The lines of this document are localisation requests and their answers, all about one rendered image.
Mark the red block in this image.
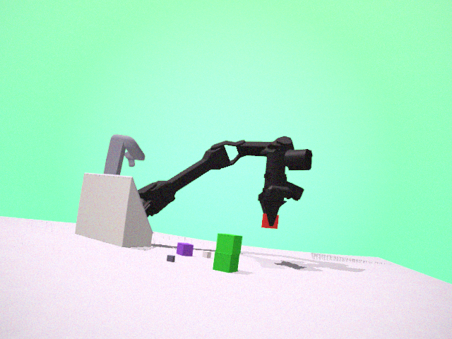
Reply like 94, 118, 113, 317
261, 213, 279, 230

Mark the purple block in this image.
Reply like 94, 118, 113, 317
176, 242, 194, 256

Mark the green block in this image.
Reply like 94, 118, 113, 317
213, 251, 239, 273
215, 233, 242, 255

